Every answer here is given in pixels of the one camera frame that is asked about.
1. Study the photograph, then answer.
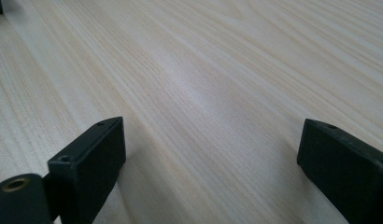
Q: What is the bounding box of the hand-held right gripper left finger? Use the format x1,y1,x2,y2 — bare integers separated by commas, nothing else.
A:
47,116,127,224

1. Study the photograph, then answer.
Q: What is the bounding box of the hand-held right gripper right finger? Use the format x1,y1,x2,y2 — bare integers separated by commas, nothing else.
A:
296,118,383,224

